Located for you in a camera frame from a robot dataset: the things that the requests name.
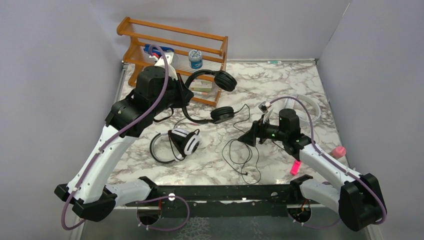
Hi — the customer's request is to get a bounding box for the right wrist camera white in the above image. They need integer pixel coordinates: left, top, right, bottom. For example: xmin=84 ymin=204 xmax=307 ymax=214
xmin=258 ymin=101 xmax=274 ymax=124

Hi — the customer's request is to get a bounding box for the black red headset cable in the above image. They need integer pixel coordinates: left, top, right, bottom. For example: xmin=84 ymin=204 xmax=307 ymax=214
xmin=173 ymin=117 xmax=201 ymax=132

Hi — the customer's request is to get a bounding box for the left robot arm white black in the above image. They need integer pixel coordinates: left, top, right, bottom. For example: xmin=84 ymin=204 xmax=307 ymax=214
xmin=54 ymin=64 xmax=183 ymax=230

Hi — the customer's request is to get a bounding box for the pink round object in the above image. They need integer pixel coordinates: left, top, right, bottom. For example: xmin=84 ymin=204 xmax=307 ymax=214
xmin=330 ymin=146 xmax=347 ymax=160

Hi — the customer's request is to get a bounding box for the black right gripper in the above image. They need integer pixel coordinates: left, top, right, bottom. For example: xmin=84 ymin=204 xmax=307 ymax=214
xmin=238 ymin=114 xmax=288 ymax=147

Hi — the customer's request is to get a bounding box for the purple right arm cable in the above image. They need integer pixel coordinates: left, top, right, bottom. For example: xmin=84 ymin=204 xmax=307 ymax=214
xmin=268 ymin=96 xmax=388 ymax=230

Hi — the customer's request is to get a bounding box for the wooden orange shelf rack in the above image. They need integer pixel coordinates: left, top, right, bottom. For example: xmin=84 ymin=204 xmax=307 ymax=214
xmin=116 ymin=16 xmax=229 ymax=87

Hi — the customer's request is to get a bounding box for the small black on-ear headphones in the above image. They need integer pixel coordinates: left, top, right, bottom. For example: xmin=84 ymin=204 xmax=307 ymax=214
xmin=182 ymin=69 xmax=237 ymax=125

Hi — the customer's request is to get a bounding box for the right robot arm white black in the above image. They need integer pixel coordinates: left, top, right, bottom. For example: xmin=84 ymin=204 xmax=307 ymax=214
xmin=238 ymin=108 xmax=387 ymax=232

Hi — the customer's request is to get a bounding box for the orange tipped white marker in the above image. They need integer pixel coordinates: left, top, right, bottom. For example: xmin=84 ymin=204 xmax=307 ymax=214
xmin=192 ymin=91 xmax=209 ymax=96

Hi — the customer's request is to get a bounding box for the white over-ear headphones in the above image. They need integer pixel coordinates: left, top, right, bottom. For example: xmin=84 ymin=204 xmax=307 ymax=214
xmin=284 ymin=94 xmax=322 ymax=124

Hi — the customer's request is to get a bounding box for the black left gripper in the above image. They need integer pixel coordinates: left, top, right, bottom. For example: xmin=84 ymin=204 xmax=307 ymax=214
xmin=150 ymin=72 xmax=195 ymax=116

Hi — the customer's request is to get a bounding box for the blue black hand tool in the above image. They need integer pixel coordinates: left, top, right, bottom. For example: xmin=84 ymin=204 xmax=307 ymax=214
xmin=143 ymin=43 xmax=175 ymax=57

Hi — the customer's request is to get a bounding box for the white black gaming headset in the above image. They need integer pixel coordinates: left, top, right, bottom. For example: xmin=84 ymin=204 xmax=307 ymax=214
xmin=149 ymin=127 xmax=201 ymax=164

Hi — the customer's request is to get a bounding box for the small white red box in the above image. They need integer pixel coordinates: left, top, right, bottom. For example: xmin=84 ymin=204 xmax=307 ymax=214
xmin=189 ymin=79 xmax=213 ymax=93

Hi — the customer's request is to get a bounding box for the blue lidded jar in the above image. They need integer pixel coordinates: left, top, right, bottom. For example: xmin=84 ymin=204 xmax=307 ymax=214
xmin=187 ymin=49 xmax=203 ymax=69

